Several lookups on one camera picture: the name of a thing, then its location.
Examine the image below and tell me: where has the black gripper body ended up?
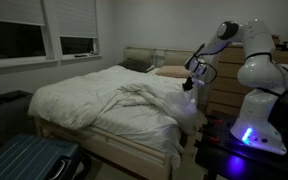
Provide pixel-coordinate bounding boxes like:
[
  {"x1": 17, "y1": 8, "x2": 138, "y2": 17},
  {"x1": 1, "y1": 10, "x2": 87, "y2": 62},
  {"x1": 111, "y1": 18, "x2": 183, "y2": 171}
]
[{"x1": 183, "y1": 75, "x2": 196, "y2": 89}]

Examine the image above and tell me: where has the white duvet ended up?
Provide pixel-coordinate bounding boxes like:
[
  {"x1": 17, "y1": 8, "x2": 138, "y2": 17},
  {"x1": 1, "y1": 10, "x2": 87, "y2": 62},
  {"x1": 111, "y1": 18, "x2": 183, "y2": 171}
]
[{"x1": 28, "y1": 64, "x2": 199, "y2": 135}]

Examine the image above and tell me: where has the pink pillow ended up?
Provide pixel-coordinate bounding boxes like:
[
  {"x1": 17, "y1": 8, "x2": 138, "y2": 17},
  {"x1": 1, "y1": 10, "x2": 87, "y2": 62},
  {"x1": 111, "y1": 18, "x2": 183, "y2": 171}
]
[{"x1": 155, "y1": 65, "x2": 192, "y2": 80}]

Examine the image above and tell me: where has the wooden chest of drawers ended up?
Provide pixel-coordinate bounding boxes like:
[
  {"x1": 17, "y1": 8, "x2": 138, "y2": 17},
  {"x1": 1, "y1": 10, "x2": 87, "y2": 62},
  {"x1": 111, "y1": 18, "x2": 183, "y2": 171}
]
[{"x1": 205, "y1": 43, "x2": 287, "y2": 118}]

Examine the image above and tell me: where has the red black clamp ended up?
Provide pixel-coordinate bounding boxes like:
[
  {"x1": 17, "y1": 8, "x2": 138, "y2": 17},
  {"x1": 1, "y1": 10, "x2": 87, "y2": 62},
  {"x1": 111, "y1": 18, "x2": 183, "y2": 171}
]
[
  {"x1": 205, "y1": 114, "x2": 224, "y2": 125},
  {"x1": 198, "y1": 127, "x2": 221, "y2": 144}
]

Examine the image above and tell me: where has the beige padded headboard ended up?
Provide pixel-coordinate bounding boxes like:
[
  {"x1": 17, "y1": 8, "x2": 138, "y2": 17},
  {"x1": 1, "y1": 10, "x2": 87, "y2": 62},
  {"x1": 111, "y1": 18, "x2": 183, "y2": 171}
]
[{"x1": 123, "y1": 46, "x2": 198, "y2": 68}]

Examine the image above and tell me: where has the dark grey pillow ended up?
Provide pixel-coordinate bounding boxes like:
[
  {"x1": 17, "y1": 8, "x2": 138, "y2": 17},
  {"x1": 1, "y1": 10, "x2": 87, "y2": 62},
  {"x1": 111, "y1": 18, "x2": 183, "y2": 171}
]
[{"x1": 118, "y1": 58, "x2": 156, "y2": 74}]

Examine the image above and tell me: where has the white mattress sheet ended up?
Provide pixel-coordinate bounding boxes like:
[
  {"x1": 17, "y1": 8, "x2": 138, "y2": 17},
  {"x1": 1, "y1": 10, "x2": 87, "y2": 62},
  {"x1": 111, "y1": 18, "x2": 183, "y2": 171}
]
[{"x1": 90, "y1": 106, "x2": 186, "y2": 169}]

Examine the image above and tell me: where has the black robot table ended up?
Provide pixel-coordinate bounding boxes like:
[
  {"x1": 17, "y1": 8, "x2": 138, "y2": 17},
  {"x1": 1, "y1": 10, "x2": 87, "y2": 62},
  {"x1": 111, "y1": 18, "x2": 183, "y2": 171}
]
[{"x1": 193, "y1": 109, "x2": 288, "y2": 180}]

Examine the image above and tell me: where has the narrow dark window pane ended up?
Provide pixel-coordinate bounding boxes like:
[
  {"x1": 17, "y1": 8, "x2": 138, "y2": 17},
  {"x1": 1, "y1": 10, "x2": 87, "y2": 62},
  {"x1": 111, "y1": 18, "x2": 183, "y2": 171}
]
[{"x1": 60, "y1": 36, "x2": 95, "y2": 56}]

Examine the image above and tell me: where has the narrow white roller blind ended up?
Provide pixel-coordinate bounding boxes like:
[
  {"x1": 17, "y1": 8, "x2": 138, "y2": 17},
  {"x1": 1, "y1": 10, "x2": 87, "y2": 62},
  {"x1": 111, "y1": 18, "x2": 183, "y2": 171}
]
[{"x1": 54, "y1": 0, "x2": 99, "y2": 40}]

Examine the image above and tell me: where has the blue ribbed suitcase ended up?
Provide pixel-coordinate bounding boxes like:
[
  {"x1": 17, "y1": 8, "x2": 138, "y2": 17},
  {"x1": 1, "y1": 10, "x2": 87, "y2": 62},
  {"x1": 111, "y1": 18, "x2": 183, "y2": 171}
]
[{"x1": 0, "y1": 133, "x2": 92, "y2": 180}]

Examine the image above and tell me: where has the wide dark window pane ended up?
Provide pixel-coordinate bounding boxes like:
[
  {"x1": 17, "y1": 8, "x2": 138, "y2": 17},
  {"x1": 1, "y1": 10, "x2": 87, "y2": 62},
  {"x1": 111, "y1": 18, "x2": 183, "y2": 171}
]
[{"x1": 0, "y1": 19, "x2": 47, "y2": 61}]

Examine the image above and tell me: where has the dark grey ottoman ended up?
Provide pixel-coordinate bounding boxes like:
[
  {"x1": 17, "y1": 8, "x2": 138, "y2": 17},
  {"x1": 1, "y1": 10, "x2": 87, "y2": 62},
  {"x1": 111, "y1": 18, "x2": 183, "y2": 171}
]
[{"x1": 0, "y1": 89, "x2": 36, "y2": 148}]

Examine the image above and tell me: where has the wide white roller blind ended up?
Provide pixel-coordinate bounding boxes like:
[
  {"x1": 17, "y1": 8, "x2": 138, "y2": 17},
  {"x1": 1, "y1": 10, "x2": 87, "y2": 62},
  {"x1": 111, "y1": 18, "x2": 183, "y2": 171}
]
[{"x1": 0, "y1": 0, "x2": 47, "y2": 27}]

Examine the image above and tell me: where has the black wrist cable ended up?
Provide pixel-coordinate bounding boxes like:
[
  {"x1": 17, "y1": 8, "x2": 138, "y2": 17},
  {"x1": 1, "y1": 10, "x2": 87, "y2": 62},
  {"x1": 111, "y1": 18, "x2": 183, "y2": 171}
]
[{"x1": 193, "y1": 43, "x2": 219, "y2": 86}]

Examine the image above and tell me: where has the light wooden bed frame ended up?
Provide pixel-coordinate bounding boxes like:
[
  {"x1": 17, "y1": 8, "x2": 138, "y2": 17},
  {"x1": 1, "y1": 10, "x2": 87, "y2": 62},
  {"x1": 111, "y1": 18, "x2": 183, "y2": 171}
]
[{"x1": 33, "y1": 116, "x2": 174, "y2": 180}]

